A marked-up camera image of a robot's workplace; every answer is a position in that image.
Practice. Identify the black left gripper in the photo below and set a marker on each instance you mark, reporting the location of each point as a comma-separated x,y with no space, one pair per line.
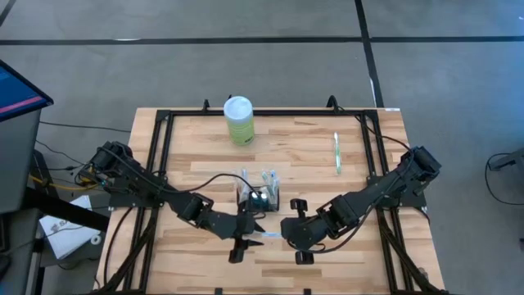
229,225

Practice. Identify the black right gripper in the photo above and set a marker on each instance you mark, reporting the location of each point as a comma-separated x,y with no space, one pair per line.
315,231

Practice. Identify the blue toothbrush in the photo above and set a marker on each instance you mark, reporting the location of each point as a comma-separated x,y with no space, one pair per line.
245,180
272,234

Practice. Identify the blue mouthwash bottle white cap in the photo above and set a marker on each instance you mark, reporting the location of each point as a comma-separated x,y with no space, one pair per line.
255,196
264,197

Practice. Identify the green toothbrush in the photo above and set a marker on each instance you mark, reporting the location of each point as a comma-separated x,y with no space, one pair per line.
337,157
265,178

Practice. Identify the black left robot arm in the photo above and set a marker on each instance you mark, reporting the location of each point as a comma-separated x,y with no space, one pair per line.
135,180

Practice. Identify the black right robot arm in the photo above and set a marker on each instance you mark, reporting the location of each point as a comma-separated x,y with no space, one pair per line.
380,188

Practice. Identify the green wipes canister white lid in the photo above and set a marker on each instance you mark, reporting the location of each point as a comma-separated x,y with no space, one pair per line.
239,127

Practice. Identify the white printed box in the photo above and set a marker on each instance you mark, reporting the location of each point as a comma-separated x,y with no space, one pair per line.
65,233

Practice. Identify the black stand beam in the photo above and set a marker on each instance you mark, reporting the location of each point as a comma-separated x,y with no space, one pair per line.
61,209

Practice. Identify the grey stand foot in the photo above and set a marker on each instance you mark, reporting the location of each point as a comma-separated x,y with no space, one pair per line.
511,160

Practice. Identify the grey cabinet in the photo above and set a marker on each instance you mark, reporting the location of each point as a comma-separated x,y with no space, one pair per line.
16,164

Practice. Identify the blue screen monitor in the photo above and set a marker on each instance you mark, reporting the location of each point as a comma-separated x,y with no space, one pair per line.
16,92

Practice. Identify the black aluminium table frame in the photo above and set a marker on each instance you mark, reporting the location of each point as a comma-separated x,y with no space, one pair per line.
294,112

